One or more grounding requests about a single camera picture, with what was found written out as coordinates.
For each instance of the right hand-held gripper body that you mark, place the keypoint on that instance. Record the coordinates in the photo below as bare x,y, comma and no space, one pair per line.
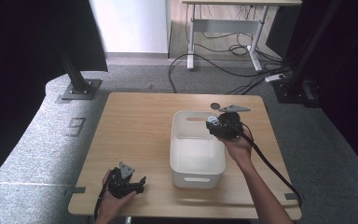
230,127

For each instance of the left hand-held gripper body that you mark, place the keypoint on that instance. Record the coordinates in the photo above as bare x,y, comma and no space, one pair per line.
119,186

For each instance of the grey tape strip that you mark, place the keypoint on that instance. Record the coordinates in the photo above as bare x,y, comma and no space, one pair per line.
76,190
291,196

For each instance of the black metal stand with base plate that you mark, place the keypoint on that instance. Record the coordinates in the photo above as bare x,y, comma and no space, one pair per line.
79,84

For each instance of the white wall panel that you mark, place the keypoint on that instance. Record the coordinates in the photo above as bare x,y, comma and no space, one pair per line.
130,25

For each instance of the person's left hand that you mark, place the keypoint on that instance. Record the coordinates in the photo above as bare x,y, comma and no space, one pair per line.
110,205

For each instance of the white-framed wooden desk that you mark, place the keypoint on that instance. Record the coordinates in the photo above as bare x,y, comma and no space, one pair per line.
223,25

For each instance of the person's right hand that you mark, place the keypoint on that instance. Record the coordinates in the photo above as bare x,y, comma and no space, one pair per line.
239,149

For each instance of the black metal stand with dark base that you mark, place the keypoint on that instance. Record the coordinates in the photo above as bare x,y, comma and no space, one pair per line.
298,87

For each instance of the black curtain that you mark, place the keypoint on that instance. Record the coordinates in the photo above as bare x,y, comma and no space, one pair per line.
351,77
18,62

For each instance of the grey floor socket plate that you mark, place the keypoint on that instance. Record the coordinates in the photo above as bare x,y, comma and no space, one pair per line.
76,126

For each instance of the white power strip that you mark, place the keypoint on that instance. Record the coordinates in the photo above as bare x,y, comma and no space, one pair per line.
274,77

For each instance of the white plastic storage bin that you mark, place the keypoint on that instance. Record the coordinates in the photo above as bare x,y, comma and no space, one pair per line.
197,155

